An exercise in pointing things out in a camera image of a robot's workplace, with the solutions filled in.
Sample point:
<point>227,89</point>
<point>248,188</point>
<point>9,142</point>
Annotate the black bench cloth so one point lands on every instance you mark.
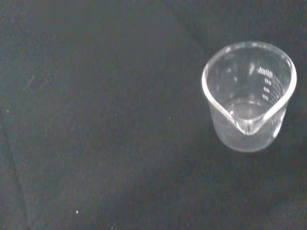
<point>96,119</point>

